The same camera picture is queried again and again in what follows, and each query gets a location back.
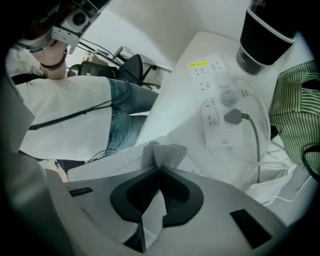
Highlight green striped bag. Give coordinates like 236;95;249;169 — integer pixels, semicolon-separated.
268;59;320;182

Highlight grey power cord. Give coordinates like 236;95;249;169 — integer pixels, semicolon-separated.
223;107;262;185

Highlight black rig cable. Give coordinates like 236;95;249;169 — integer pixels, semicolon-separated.
27;99;133;131

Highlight black water bottle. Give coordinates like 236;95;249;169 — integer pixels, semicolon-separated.
235;0;301;76

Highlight person's left forearm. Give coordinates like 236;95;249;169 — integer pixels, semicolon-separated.
41;41;68;81

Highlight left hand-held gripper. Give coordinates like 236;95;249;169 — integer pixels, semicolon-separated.
51;0;112;55

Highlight person's blue jeans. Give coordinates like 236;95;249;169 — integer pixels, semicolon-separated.
106;77;161;153

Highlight large white power strip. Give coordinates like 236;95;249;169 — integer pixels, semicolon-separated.
186;53;241;106

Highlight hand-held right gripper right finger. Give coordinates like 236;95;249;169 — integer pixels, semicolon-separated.
146;166;288;256

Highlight small white power strip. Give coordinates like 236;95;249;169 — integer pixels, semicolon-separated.
201;98;245;149

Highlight white plastic sheet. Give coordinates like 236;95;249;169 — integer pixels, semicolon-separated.
246;142;317;207

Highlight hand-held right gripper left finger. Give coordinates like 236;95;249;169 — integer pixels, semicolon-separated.
65;166;161;256

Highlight black mesh chair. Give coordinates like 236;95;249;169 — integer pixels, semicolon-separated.
66;61;120;79

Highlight black plastic chair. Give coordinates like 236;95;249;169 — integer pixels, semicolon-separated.
117;53;161;90

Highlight person's white shirt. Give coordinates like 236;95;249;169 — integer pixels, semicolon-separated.
6;47;112;161

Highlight person's left hand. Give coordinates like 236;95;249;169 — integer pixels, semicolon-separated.
19;14;55;48

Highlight grey cloth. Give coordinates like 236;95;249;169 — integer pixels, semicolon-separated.
142;140;188;169

